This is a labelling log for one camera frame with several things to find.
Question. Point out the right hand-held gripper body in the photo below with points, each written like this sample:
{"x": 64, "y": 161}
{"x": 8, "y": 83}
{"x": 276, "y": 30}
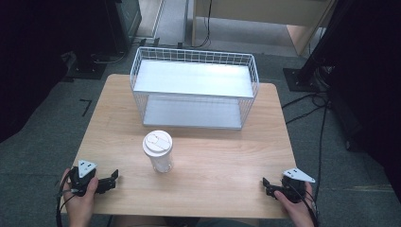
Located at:
{"x": 293, "y": 187}

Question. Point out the black stand with square base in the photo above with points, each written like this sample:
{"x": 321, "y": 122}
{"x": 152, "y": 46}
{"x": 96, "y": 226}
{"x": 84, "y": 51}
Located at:
{"x": 304, "y": 78}

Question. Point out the black cabinet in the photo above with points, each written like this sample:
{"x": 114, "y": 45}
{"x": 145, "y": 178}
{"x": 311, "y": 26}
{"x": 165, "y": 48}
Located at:
{"x": 124, "y": 22}

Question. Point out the light wooden desk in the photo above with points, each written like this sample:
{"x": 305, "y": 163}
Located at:
{"x": 261, "y": 12}

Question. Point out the clear cup with white lid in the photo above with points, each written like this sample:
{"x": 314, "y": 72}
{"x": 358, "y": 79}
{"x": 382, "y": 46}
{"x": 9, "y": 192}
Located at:
{"x": 157, "y": 145}

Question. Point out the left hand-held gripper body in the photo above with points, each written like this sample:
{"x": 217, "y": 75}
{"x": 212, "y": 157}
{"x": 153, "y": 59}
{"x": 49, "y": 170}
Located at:
{"x": 82, "y": 179}

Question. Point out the person's right hand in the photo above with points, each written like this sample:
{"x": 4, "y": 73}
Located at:
{"x": 298, "y": 211}

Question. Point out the person's left hand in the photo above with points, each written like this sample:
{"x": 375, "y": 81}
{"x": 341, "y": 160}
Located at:
{"x": 80, "y": 205}

